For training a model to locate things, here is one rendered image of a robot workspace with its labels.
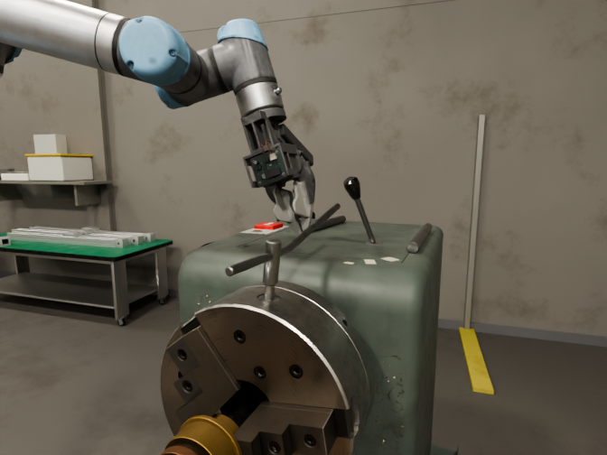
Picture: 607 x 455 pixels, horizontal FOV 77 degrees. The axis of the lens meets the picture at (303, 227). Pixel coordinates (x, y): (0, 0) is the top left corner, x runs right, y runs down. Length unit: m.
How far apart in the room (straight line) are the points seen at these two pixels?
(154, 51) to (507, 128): 3.18
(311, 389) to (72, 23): 0.56
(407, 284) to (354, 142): 2.93
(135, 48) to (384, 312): 0.51
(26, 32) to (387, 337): 0.66
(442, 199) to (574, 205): 0.97
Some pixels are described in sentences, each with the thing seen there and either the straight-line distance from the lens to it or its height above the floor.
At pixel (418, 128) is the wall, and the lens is 3.46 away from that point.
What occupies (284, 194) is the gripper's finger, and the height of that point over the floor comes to 1.38.
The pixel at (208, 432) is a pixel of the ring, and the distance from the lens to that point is 0.51.
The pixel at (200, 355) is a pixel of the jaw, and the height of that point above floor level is 1.17.
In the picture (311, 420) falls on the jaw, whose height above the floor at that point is 1.12.
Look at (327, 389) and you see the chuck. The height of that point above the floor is 1.14.
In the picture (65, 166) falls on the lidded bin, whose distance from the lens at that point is 4.57.
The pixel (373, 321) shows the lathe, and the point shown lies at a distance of 0.64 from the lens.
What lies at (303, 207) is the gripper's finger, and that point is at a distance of 0.64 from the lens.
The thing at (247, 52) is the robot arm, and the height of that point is 1.60.
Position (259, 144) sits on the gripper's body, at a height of 1.46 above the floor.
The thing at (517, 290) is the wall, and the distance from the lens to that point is 3.69.
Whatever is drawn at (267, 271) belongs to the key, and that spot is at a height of 1.28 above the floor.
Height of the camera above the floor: 1.42
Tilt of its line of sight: 9 degrees down
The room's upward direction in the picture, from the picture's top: straight up
